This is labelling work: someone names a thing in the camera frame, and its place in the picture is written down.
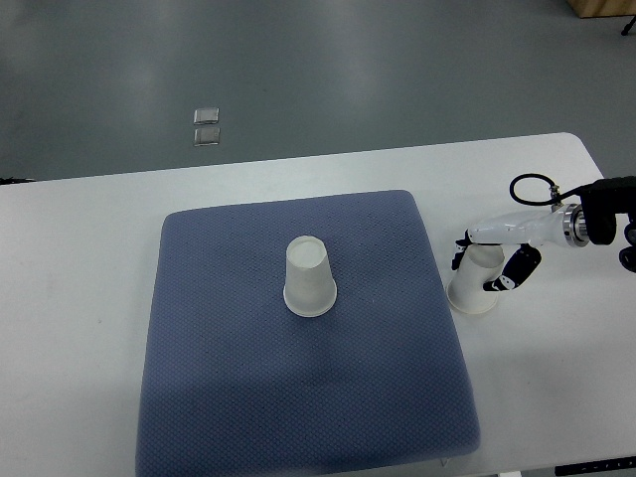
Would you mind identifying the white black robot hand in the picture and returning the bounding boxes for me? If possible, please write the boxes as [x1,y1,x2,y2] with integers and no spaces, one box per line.
[451,204,589,292]

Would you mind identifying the white paper cup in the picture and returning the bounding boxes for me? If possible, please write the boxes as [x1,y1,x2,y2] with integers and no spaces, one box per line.
[283,236,337,318]
[446,244,505,315]

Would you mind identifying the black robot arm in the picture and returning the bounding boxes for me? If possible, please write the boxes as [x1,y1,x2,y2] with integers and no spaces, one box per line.
[509,173,635,272]

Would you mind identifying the black tripod leg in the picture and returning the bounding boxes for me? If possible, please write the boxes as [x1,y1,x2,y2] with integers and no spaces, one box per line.
[621,16,636,36]

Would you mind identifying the wooden box corner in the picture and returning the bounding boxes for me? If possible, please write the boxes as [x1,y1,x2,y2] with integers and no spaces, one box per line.
[566,0,635,19]

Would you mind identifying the black label strip bottom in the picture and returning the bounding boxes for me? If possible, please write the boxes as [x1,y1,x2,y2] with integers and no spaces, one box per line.
[555,456,635,476]

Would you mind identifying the white paper cup on mat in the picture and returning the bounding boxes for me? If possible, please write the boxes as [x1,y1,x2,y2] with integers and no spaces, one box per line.
[283,236,337,318]

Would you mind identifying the blue textured mat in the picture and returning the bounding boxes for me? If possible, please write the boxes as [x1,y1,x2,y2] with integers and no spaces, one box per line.
[136,190,480,476]

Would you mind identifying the upper metal floor plate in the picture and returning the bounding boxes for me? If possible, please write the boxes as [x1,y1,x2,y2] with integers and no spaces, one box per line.
[193,106,220,125]

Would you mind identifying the black object at left edge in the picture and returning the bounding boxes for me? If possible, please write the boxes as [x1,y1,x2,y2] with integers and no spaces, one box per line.
[0,177,37,186]

